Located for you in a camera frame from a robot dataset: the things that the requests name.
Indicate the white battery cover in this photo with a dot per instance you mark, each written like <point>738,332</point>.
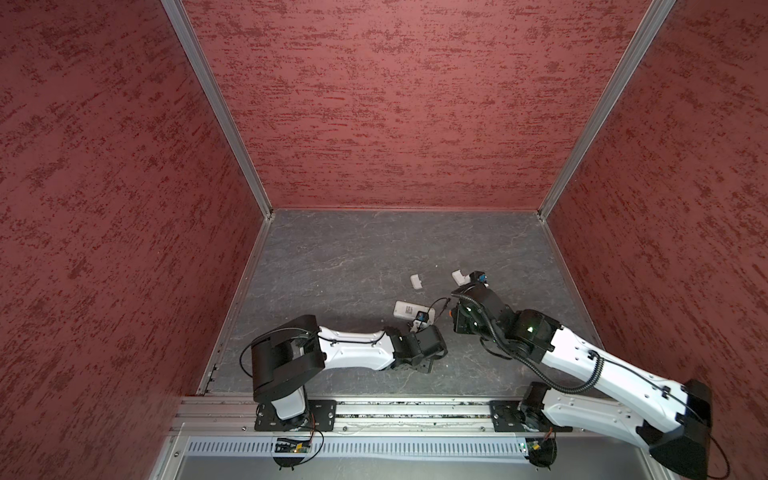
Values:
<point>459,278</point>

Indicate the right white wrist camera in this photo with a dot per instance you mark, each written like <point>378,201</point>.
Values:
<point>478,277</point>

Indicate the right aluminium corner post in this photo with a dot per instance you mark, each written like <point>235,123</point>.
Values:
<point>648,28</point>

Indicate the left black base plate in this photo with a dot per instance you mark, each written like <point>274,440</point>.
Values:
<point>316,415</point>

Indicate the white slotted cable duct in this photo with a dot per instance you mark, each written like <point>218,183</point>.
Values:
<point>509,449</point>

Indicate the grey remote control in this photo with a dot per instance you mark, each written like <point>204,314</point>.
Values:
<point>418,326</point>

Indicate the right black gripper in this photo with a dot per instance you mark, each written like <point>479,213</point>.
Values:
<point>459,321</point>

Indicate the white AC remote control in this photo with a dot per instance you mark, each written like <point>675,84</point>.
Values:
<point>408,311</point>

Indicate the grey remote battery cover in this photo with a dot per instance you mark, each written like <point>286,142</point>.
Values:
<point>416,282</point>

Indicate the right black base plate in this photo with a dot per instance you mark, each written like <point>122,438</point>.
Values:
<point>507,416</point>

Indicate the left aluminium corner post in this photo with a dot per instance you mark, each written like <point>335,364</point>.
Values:
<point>190,43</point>

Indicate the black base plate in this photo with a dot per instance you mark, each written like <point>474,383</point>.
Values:
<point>507,416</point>
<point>316,415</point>

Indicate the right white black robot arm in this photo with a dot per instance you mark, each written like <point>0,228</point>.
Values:
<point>581,386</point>

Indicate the aluminium corner post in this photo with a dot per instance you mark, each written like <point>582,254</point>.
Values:
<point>648,28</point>
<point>190,43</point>

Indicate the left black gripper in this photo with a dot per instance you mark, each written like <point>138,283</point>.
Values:
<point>425,365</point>

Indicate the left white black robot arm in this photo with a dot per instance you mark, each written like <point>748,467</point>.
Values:
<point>282,361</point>

